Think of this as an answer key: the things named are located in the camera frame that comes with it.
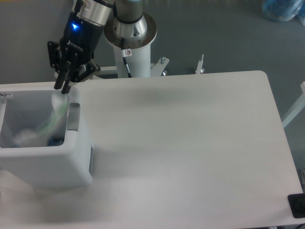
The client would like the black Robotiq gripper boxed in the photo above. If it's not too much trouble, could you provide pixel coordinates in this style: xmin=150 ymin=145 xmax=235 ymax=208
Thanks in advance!
xmin=47 ymin=11 xmax=104 ymax=94

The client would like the white plastic medical packaging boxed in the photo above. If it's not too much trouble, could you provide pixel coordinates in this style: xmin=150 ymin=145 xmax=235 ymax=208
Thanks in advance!
xmin=11 ymin=93 xmax=69 ymax=148

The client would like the clear crushed plastic bottle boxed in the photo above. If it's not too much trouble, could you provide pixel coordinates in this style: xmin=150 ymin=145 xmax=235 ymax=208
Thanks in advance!
xmin=10 ymin=137 xmax=64 ymax=148

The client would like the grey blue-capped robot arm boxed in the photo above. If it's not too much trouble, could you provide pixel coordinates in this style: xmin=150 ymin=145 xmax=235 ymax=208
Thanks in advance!
xmin=47 ymin=0 xmax=143 ymax=94

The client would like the white trash can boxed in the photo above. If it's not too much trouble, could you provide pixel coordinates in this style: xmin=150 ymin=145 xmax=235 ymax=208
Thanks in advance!
xmin=0 ymin=83 xmax=94 ymax=187

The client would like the blue plastic bag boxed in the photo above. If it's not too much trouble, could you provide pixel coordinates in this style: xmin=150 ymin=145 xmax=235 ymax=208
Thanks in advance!
xmin=261 ymin=0 xmax=305 ymax=22

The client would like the black device at table edge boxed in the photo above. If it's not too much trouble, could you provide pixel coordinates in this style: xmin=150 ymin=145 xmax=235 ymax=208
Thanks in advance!
xmin=287 ymin=193 xmax=305 ymax=219

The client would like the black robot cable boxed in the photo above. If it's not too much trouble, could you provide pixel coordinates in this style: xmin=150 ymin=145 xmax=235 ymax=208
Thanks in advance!
xmin=120 ymin=37 xmax=133 ymax=78

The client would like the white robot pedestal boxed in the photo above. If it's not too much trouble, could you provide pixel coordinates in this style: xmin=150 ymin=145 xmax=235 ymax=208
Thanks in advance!
xmin=104 ymin=12 xmax=157 ymax=78

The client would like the white metal base frame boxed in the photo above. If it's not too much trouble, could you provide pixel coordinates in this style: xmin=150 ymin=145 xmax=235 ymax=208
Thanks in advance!
xmin=89 ymin=54 xmax=205 ymax=80

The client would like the white frame leg right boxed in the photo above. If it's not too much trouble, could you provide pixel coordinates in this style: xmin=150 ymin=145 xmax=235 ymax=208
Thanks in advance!
xmin=282 ymin=82 xmax=305 ymax=128

